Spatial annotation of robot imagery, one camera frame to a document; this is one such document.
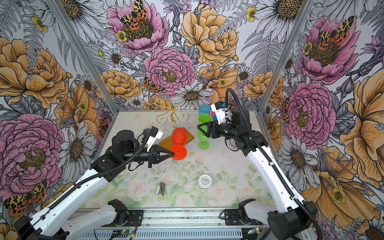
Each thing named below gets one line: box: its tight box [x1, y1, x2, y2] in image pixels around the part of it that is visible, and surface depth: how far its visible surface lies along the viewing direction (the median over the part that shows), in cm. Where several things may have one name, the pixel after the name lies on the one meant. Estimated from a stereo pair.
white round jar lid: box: [198, 174, 213, 189], surface depth 81 cm
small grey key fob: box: [156, 181, 166, 196], surface depth 83 cm
